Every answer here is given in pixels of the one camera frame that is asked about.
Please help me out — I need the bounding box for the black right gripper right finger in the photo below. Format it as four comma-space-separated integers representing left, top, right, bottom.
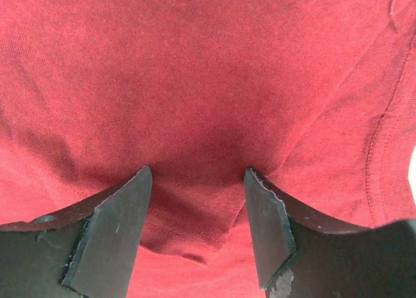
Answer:
244, 168, 415, 297

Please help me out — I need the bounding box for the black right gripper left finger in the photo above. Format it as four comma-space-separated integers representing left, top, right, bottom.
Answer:
1, 167, 153, 297

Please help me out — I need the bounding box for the dark red t-shirt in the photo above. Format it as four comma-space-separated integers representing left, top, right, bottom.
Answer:
1, 0, 415, 297

